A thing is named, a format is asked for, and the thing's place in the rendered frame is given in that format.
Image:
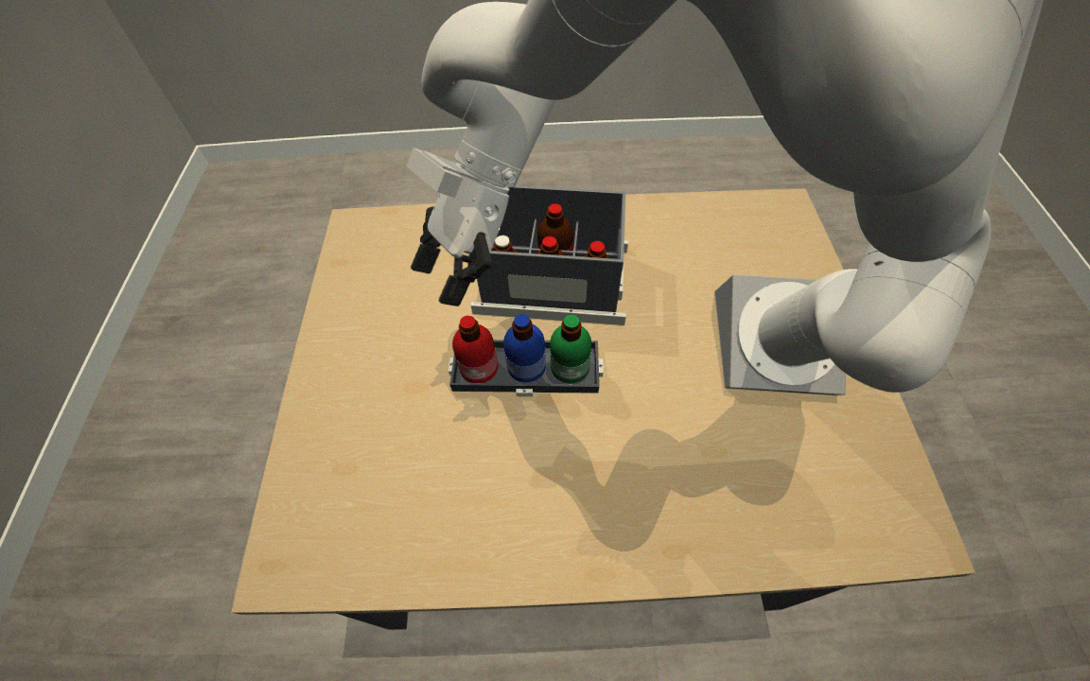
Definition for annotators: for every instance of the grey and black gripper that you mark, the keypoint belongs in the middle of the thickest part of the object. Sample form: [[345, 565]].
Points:
[[456, 224]]

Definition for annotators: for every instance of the blue bottle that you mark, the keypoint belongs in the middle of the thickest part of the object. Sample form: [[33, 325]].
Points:
[[524, 349]]

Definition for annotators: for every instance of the brown bottle with red cap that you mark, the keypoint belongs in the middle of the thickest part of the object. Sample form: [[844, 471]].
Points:
[[597, 249], [557, 226], [550, 246]]

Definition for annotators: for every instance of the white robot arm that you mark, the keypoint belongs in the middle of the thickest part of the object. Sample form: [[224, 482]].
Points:
[[877, 97]]

